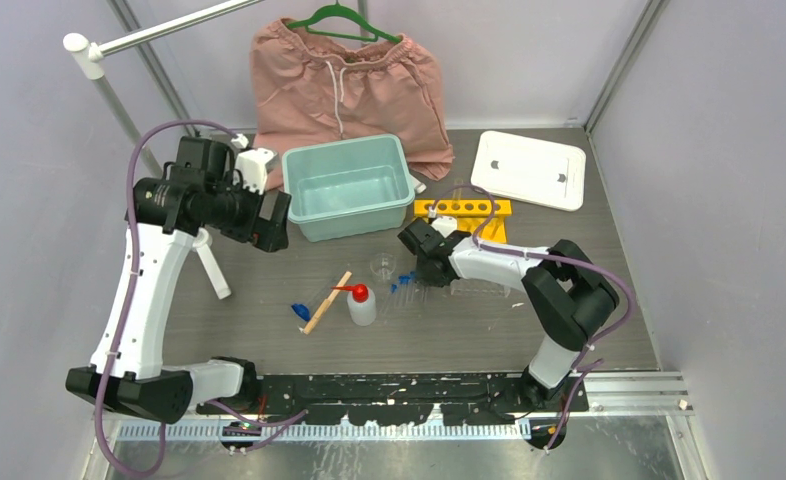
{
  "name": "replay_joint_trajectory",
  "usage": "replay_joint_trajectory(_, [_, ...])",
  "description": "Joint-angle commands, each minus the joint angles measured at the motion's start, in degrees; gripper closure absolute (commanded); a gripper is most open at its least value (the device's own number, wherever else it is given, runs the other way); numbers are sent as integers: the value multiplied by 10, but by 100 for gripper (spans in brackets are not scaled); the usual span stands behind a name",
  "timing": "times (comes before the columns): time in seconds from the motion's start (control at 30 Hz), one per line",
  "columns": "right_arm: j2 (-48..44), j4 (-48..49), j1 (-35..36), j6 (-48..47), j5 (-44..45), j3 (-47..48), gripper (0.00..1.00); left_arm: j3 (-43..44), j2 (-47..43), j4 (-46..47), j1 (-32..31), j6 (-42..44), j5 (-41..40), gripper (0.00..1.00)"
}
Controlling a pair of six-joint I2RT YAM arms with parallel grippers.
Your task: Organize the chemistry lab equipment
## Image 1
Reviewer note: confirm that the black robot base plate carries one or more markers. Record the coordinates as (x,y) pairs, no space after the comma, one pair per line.
(495,398)

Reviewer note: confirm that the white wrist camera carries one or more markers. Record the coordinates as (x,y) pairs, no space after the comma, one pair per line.
(253,164)
(443,224)

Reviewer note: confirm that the white red wash bottle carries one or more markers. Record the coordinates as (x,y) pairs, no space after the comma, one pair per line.
(361,303)

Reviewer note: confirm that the wooden test tube clamp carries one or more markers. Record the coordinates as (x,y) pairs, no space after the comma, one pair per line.
(326,303)

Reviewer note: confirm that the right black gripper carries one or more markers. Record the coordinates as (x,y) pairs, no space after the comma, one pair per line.
(428,279)

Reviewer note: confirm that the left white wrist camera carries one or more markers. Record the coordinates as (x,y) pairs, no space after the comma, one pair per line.
(253,164)

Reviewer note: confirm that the small clear glass beaker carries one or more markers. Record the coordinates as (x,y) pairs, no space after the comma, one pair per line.
(383,267)

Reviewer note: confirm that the pink shorts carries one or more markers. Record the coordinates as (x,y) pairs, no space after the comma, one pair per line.
(310,90)

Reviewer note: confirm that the clear well plate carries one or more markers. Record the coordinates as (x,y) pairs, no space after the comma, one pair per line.
(478,288)

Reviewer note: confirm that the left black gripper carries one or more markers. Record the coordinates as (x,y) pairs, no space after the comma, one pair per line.
(269,234)

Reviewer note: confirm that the yellow test tube rack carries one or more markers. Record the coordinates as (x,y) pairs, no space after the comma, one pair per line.
(471,213)

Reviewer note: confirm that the blue capped test tube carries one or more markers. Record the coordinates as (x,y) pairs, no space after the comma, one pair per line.
(412,291)
(390,301)

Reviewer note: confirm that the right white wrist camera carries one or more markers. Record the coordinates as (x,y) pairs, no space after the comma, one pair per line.
(443,224)

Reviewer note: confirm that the white plastic tray lid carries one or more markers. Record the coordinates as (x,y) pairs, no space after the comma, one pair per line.
(530,170)

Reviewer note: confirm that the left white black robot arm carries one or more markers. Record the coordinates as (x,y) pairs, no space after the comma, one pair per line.
(208,186)

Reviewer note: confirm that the blue cap test tube lying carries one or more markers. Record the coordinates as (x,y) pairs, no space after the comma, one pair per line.
(302,312)

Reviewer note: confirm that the white metal clothes rack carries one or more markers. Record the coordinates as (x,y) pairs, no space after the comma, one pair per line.
(88,55)

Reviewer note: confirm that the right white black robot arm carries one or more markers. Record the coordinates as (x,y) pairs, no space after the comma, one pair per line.
(572,297)

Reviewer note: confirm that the teal plastic bin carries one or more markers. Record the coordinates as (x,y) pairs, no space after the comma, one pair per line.
(347,188)

